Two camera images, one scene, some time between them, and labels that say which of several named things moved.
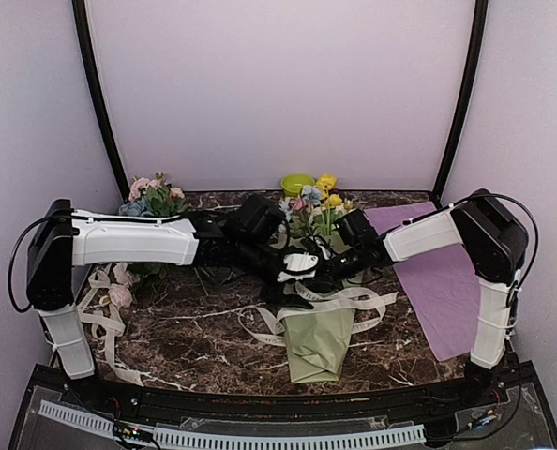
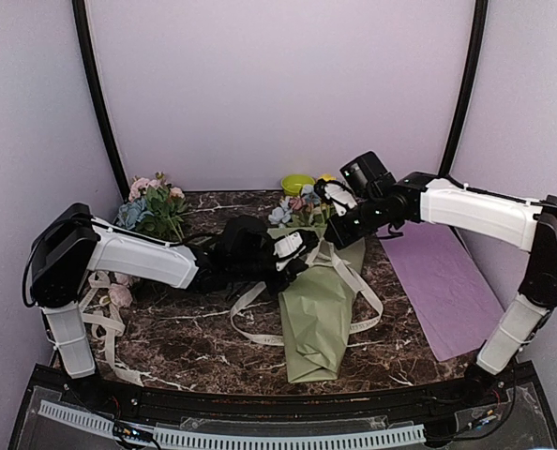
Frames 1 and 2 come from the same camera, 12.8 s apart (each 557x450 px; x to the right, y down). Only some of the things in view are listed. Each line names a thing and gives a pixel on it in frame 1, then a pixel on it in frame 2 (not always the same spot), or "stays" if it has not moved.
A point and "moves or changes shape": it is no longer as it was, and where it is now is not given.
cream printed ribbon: [323, 301] moves or changes shape
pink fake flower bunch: [158, 200] stays
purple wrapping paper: [443, 282] stays
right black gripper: [327, 279] → [343, 237]
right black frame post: [477, 43] stays
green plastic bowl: [292, 184] stays
